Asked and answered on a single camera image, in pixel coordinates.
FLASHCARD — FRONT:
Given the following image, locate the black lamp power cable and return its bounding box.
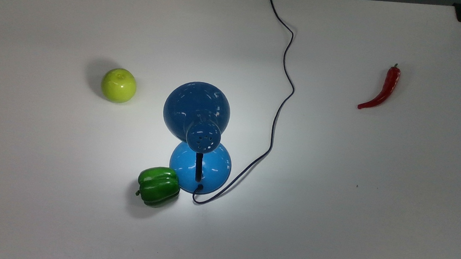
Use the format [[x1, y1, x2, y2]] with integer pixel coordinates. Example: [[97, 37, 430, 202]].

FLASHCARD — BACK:
[[192, 0, 304, 213]]

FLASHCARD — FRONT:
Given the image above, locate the green apple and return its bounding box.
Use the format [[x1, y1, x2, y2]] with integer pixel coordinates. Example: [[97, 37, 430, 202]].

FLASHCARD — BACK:
[[99, 67, 139, 105]]

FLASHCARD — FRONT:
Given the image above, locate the blue desk lamp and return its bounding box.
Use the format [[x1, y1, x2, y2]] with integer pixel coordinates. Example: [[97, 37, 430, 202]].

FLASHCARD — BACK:
[[155, 78, 240, 198]]

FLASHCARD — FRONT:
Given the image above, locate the red chili pepper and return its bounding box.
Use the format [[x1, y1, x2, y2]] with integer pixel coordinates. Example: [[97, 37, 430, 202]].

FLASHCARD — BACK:
[[357, 60, 402, 113]]

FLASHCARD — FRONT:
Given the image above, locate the green bell pepper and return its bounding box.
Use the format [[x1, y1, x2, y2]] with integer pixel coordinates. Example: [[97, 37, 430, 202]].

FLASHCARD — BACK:
[[134, 165, 183, 209]]

